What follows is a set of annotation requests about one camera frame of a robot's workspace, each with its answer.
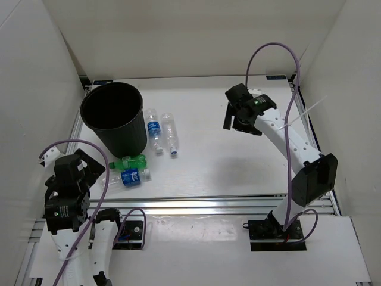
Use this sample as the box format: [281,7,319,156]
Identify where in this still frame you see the clear bottle blue label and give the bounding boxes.
[145,108,163,155]
[100,169,151,189]

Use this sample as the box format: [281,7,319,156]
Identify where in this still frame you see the clear plastic bottle blue cap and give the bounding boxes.
[161,113,179,157]

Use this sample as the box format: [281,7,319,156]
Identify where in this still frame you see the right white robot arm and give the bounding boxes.
[223,83,338,238]

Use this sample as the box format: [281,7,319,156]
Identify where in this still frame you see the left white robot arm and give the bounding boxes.
[44,149,125,285]

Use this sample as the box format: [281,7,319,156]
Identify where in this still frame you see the black plastic bin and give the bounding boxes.
[80,82,148,158]

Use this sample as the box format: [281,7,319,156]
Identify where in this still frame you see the white zip tie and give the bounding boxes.
[277,95,328,131]

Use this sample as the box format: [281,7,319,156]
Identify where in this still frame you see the green plastic bottle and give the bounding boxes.
[109,154,147,171]

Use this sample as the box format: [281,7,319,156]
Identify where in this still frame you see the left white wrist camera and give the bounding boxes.
[39,147,63,168]

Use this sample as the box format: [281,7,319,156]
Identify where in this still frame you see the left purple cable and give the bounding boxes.
[39,139,146,286]

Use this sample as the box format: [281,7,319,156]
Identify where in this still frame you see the purple cable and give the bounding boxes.
[245,42,318,245]
[39,139,146,286]

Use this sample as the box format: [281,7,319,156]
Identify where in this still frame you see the aluminium frame rail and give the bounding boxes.
[86,193,340,216]

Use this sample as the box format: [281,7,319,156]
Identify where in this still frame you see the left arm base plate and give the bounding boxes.
[113,220,144,250]

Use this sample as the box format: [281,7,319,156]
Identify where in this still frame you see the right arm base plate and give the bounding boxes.
[242,219,307,252]

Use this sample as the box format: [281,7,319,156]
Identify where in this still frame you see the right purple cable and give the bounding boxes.
[245,42,318,245]

